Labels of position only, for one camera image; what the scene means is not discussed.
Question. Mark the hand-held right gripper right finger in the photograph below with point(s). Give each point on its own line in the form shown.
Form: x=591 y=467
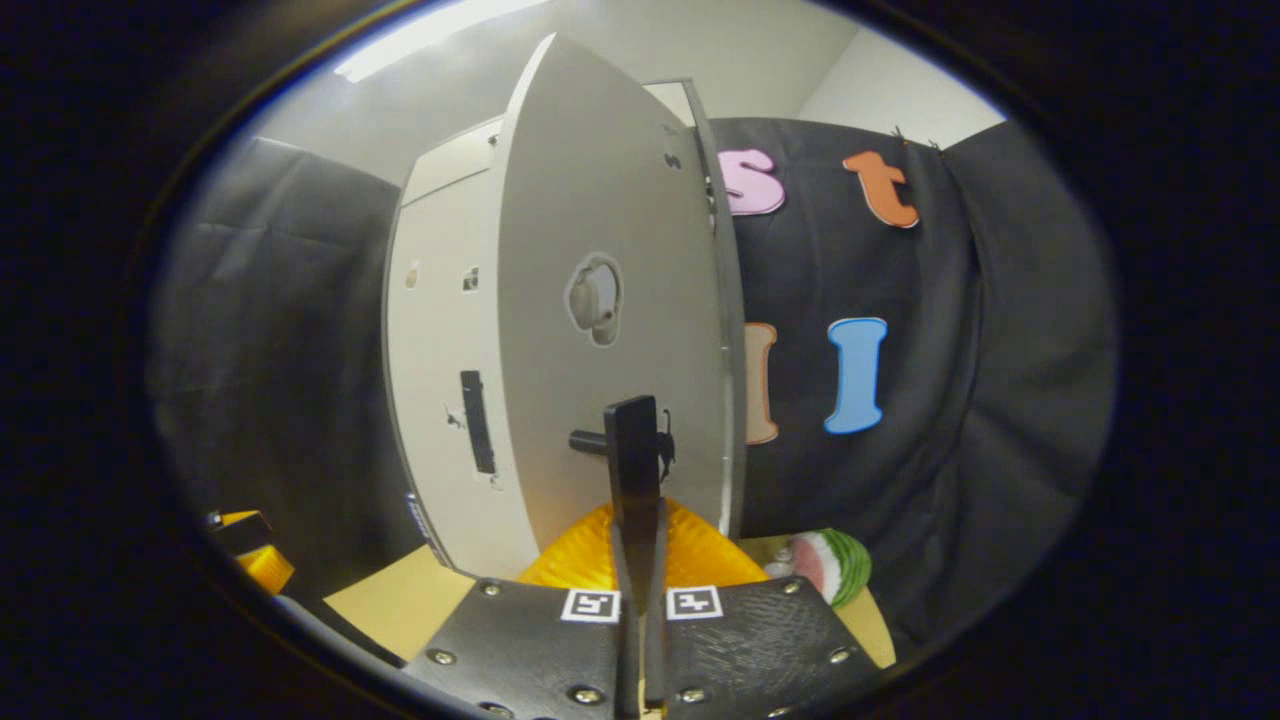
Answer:
x=655 y=670

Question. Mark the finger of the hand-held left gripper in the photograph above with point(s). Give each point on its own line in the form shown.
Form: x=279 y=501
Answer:
x=265 y=570

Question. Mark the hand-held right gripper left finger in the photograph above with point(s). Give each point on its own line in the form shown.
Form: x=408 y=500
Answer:
x=628 y=670

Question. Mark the grey double-door shoe cabinet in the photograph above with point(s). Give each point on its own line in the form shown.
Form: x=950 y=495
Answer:
x=735 y=420

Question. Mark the grey cabinet door headphone sticker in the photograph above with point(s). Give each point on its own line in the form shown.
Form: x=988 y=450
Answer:
x=560 y=230

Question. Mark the blue and white box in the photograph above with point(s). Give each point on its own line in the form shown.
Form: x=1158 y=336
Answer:
x=425 y=530

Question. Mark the toy watermelon slice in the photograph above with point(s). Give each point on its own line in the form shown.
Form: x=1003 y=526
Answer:
x=835 y=565

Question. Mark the black backdrop cloth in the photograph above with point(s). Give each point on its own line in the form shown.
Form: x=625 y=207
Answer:
x=1000 y=400

